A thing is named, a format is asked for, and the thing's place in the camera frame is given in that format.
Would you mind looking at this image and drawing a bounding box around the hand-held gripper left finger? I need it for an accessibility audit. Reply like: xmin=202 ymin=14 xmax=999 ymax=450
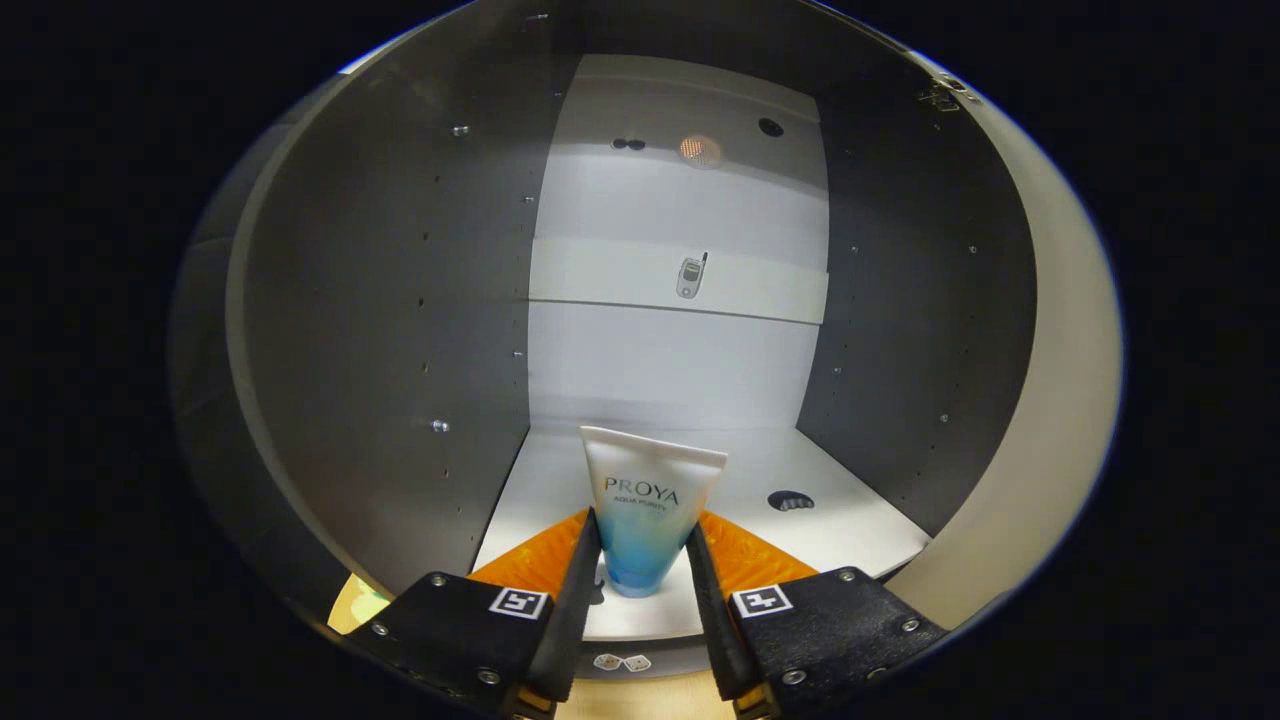
xmin=345 ymin=507 xmax=604 ymax=720

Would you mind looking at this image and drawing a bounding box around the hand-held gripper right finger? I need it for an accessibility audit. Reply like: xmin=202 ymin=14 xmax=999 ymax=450
xmin=685 ymin=510 xmax=949 ymax=720

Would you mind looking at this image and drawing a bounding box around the white blue cosmetic tube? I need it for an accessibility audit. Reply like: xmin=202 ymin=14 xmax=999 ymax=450
xmin=580 ymin=425 xmax=728 ymax=599

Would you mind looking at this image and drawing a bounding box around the light grey cabinet shelf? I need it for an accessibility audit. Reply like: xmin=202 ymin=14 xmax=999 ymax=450
xmin=470 ymin=425 xmax=933 ymax=641

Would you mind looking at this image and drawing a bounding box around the dark grey cabinet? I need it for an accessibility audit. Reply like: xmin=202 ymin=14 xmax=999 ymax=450
xmin=170 ymin=0 xmax=1041 ymax=681

